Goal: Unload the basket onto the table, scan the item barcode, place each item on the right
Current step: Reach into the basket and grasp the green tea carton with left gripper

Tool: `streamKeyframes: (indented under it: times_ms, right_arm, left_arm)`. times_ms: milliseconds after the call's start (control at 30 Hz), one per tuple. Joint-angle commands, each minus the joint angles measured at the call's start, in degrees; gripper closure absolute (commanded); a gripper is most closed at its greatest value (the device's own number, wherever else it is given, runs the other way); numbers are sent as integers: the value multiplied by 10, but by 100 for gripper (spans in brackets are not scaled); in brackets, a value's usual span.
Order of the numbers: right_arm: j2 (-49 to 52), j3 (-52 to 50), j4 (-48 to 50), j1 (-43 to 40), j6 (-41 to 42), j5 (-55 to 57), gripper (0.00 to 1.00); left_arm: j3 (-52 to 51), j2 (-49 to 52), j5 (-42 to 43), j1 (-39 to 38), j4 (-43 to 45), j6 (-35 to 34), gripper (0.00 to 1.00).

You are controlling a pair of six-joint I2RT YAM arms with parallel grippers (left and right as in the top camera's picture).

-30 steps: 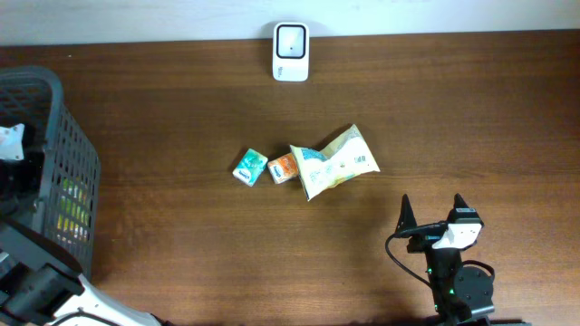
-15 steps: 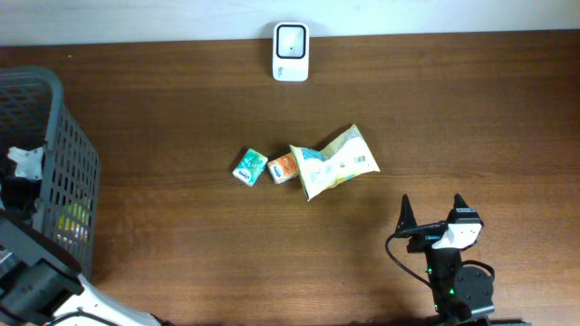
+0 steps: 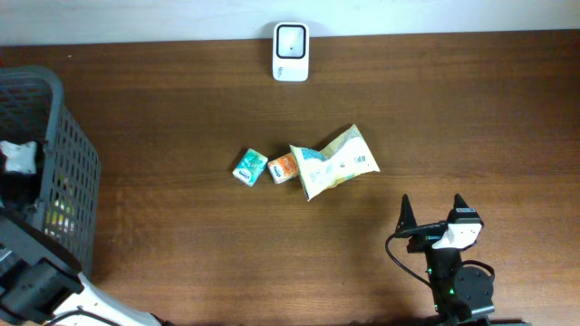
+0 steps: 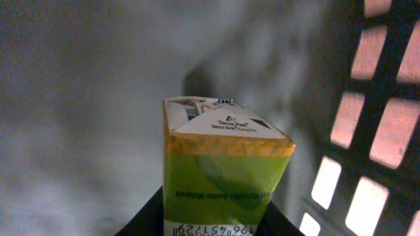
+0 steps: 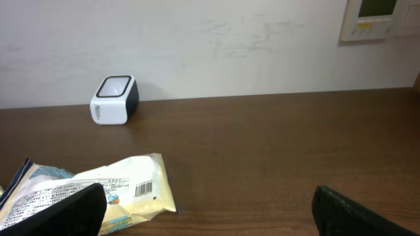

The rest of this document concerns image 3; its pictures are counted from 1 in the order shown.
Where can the teal tissue pack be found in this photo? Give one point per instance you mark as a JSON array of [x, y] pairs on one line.
[[250, 167]]

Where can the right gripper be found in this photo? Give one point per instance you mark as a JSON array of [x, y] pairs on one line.
[[406, 218]]

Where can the green tea carton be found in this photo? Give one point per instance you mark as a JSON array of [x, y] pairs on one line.
[[65, 214]]

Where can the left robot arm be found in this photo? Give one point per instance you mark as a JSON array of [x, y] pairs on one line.
[[47, 285]]

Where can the grey plastic mesh basket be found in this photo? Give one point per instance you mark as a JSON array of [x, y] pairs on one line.
[[32, 108]]

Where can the white barcode scanner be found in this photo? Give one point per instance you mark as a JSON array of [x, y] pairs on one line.
[[291, 51]]

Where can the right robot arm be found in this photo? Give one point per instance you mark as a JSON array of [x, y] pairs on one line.
[[462, 290]]

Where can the orange tissue pack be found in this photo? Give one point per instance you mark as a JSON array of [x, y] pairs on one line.
[[283, 168]]

